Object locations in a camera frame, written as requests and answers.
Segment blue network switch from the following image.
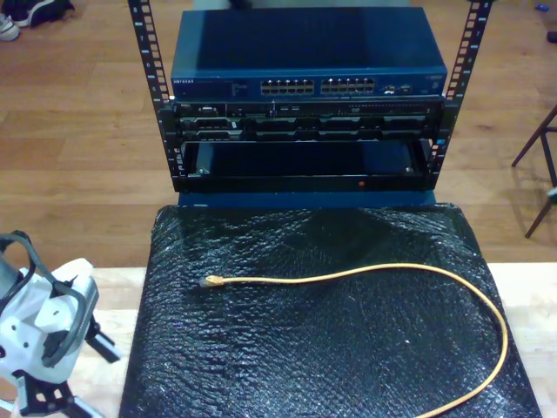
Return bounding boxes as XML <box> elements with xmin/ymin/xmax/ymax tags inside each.
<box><xmin>170</xmin><ymin>7</ymin><xmax>448</xmax><ymax>100</ymax></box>

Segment black server unit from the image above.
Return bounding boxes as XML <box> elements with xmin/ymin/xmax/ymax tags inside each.
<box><xmin>172</xmin><ymin>99</ymin><xmax>446</xmax><ymax>143</ymax></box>

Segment blue rack base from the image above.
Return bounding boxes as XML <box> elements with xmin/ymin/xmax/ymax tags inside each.
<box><xmin>178</xmin><ymin>190</ymin><xmax>439</xmax><ymax>209</ymax></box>

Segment dark shoes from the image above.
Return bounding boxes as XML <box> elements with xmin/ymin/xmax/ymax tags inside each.
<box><xmin>10</xmin><ymin>0</ymin><xmax>76</xmax><ymax>28</ymax></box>

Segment black rack frame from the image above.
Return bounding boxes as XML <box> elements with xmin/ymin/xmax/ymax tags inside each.
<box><xmin>127</xmin><ymin>0</ymin><xmax>495</xmax><ymax>195</ymax></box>

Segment yellow network cable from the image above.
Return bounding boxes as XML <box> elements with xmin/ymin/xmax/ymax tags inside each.
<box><xmin>198</xmin><ymin>263</ymin><xmax>509</xmax><ymax>418</ymax></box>

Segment dark grey arm cable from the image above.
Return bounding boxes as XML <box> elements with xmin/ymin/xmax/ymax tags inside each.
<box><xmin>0</xmin><ymin>233</ymin><xmax>91</xmax><ymax>367</ymax></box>

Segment black textured mat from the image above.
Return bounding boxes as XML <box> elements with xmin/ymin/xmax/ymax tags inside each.
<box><xmin>119</xmin><ymin>204</ymin><xmax>543</xmax><ymax>418</ymax></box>

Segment black empty rack tray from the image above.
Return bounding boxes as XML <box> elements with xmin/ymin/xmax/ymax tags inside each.
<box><xmin>176</xmin><ymin>138</ymin><xmax>439</xmax><ymax>193</ymax></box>

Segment white sneaker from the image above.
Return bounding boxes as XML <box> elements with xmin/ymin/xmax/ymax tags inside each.
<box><xmin>0</xmin><ymin>12</ymin><xmax>22</xmax><ymax>43</ymax></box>

